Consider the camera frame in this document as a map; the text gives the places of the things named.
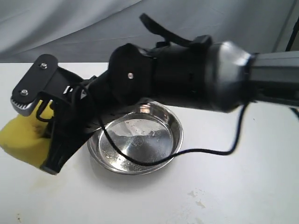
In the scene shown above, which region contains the black stand pole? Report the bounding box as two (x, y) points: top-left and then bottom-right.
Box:
(285, 20), (299, 51)

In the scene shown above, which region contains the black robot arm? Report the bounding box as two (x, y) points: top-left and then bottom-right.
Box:
(40, 35), (299, 175)

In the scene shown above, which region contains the black camera cable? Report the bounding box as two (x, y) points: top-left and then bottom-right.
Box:
(37, 14), (248, 168)

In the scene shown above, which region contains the round stainless steel dish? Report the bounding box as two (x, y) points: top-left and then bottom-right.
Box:
(87, 101), (184, 175)

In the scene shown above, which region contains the grey backdrop cloth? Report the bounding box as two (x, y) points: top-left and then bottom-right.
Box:
(0, 0), (296, 63)

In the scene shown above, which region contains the yellow sponge block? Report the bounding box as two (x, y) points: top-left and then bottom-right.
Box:
(0, 108), (51, 169)

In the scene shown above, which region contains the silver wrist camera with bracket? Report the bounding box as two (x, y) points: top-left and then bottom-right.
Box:
(10, 54), (58, 117)

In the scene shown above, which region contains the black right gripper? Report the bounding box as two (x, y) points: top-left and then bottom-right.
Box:
(46, 43), (159, 145)

